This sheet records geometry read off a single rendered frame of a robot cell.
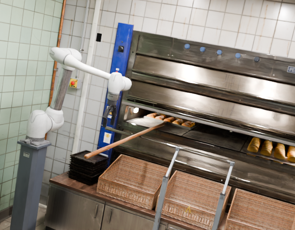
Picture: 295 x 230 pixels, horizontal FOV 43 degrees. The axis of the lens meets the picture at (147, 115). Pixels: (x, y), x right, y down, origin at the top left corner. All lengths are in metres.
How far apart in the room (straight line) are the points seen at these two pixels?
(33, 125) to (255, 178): 2.01
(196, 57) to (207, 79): 0.23
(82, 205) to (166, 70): 1.50
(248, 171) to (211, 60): 1.08
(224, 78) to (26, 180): 1.97
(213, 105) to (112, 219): 1.39
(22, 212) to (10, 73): 1.25
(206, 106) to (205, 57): 0.46
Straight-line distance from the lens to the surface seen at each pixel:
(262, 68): 3.50
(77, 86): 3.98
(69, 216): 3.72
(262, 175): 3.61
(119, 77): 2.87
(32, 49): 3.85
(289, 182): 3.62
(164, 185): 3.15
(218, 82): 3.52
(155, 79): 3.68
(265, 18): 3.52
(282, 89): 3.50
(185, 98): 3.61
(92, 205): 3.56
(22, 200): 3.45
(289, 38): 3.49
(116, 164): 3.81
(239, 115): 3.52
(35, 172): 3.33
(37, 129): 3.24
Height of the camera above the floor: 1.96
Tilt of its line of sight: 10 degrees down
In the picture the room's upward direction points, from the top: 11 degrees clockwise
